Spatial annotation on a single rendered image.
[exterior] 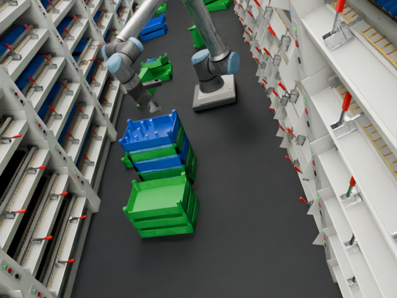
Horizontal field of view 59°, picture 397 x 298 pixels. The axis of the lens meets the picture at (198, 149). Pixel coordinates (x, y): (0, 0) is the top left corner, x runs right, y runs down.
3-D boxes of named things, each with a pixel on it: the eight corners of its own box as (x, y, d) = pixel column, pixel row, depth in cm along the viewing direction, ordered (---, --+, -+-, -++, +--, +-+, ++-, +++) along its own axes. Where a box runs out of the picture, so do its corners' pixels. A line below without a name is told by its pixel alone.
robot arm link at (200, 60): (204, 69, 264) (197, 48, 254) (223, 68, 254) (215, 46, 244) (194, 80, 256) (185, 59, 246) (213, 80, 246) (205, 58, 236)
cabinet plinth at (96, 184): (133, 57, 382) (130, 53, 379) (92, 213, 212) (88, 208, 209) (119, 61, 385) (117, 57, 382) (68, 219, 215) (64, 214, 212)
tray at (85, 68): (100, 46, 291) (99, 35, 285) (84, 81, 244) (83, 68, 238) (75, 44, 289) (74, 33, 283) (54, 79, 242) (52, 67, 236)
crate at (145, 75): (158, 86, 312) (149, 87, 315) (149, 67, 299) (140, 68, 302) (146, 106, 291) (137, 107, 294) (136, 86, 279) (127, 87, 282)
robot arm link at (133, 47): (123, 36, 178) (110, 53, 173) (138, 34, 171) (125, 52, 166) (133, 51, 184) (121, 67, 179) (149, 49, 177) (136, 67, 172)
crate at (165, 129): (180, 120, 200) (175, 109, 195) (175, 143, 185) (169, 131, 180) (133, 129, 208) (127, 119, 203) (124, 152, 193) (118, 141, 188)
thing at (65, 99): (81, 88, 237) (78, 69, 228) (55, 143, 190) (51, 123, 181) (50, 86, 235) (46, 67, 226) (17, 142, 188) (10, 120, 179)
